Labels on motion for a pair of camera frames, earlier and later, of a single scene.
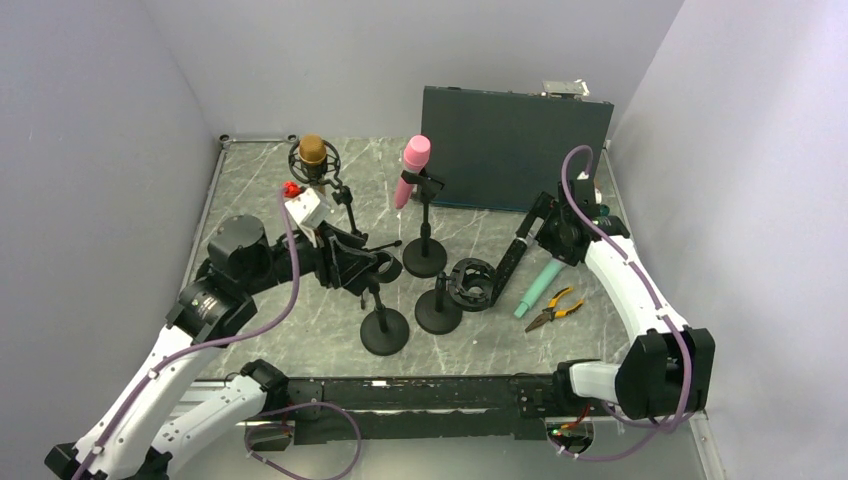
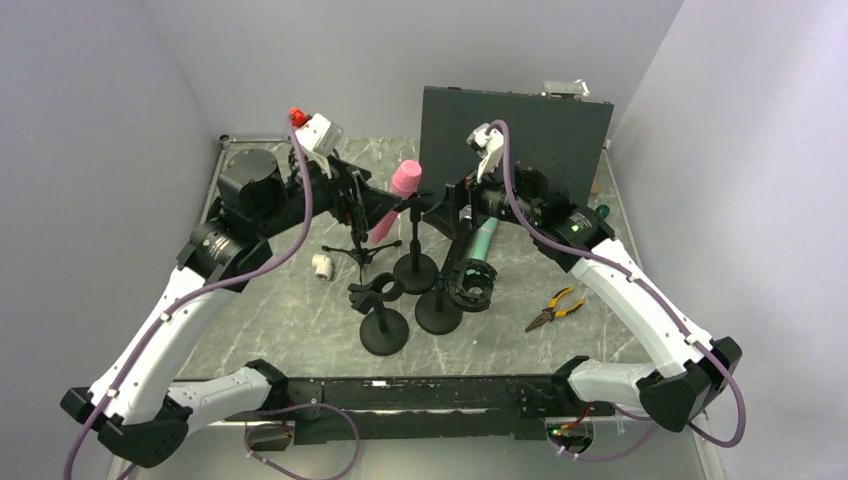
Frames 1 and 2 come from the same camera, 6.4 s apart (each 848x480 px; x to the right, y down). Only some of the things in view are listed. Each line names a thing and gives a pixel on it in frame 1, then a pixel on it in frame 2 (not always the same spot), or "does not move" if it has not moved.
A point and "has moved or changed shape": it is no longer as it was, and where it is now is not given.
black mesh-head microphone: [512, 258] to [465, 240]
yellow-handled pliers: [549, 314] does not move
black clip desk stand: [384, 332] has moved or changed shape
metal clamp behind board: [566, 89] does not move
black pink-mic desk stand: [424, 257] to [415, 273]
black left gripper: [336, 266] to [368, 206]
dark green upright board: [506, 150] does not move
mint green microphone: [539, 286] to [483, 237]
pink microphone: [416, 153] to [406, 177]
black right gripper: [541, 206] to [446, 215]
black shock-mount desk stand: [469, 287] does not move
